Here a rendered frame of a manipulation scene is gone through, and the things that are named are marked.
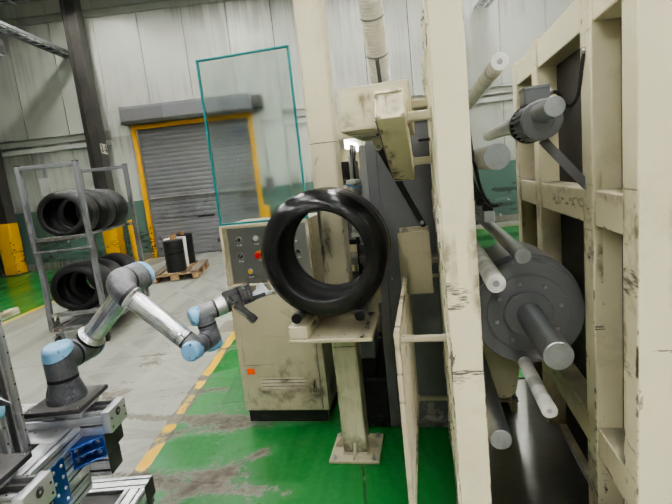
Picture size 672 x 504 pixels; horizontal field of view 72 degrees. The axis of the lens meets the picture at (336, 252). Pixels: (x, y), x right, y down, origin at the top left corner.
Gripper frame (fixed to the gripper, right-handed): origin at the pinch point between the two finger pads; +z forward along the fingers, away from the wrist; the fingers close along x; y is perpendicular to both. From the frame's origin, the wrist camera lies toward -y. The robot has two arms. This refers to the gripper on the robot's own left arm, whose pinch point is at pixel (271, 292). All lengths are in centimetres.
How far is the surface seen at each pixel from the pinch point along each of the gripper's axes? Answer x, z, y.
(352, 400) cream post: 38, 32, -66
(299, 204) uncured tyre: -21.9, 18.0, 28.8
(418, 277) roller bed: -12, 66, -19
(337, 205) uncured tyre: -30.6, 29.5, 22.0
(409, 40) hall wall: 545, 690, 445
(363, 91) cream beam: -72, 32, 48
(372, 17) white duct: -24, 93, 109
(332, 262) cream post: 14.9, 40.4, 4.0
